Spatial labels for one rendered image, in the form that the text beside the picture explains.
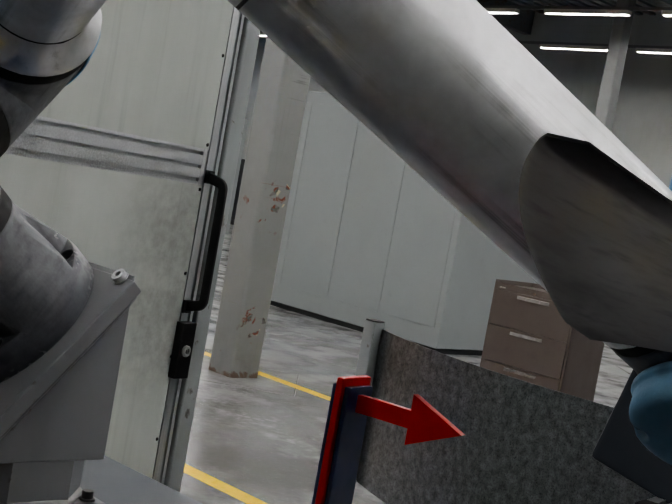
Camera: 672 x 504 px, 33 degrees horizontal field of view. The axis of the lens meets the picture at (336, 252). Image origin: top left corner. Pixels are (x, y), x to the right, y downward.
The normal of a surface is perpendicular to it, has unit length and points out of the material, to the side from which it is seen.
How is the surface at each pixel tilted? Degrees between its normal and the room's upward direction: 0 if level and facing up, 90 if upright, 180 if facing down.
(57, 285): 63
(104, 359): 90
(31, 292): 73
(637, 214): 157
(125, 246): 90
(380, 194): 90
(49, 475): 90
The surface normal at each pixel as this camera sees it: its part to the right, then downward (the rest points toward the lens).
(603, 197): -0.55, 0.83
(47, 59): 0.59, 0.45
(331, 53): -0.39, 0.67
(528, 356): -0.66, -0.07
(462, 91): 0.10, 0.24
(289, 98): 0.69, 0.16
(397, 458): -0.88, -0.13
